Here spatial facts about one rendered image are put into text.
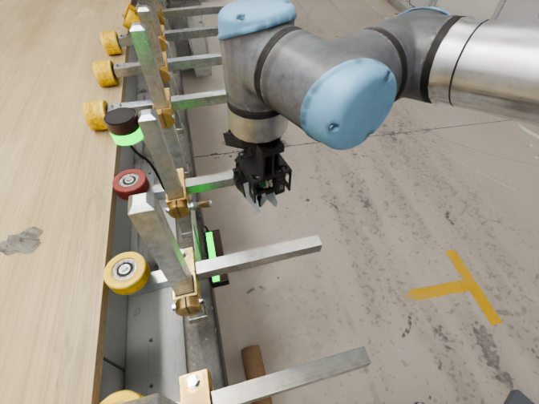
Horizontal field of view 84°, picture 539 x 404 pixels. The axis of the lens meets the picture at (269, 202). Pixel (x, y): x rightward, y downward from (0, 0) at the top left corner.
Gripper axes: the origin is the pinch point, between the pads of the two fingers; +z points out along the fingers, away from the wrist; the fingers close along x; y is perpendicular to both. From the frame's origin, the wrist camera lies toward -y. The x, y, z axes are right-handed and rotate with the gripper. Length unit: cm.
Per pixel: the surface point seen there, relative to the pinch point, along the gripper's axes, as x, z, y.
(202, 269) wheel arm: -15.4, 10.7, 4.4
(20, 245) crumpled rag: -47.2, 4.3, -13.6
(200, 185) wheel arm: -8.4, 10.0, -19.0
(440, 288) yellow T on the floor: 90, 95, 20
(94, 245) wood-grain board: -34.0, 5.4, -7.9
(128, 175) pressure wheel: -24.1, 5.1, -25.3
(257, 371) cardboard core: -9, 88, 14
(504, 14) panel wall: 294, 47, -133
